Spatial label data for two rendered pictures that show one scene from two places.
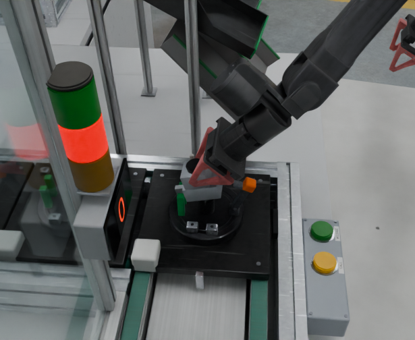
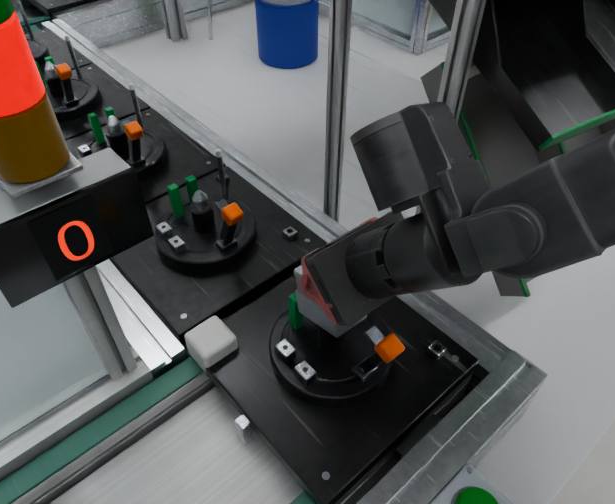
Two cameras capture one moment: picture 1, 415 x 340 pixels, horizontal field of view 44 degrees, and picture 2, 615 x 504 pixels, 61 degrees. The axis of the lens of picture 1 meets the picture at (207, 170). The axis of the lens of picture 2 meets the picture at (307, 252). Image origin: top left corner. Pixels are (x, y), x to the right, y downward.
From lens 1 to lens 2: 0.47 m
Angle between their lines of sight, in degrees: 30
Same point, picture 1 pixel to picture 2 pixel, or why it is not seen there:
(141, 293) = (168, 386)
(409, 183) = not seen: outside the picture
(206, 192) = (320, 314)
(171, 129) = not seen: hidden behind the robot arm
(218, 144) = (344, 246)
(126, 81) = not seen: hidden behind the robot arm
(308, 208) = (525, 454)
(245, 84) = (405, 152)
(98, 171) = not seen: outside the picture
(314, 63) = (563, 171)
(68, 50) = (406, 82)
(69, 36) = (422, 69)
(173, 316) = (183, 447)
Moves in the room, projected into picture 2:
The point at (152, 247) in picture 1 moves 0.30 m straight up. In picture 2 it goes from (218, 340) to (168, 96)
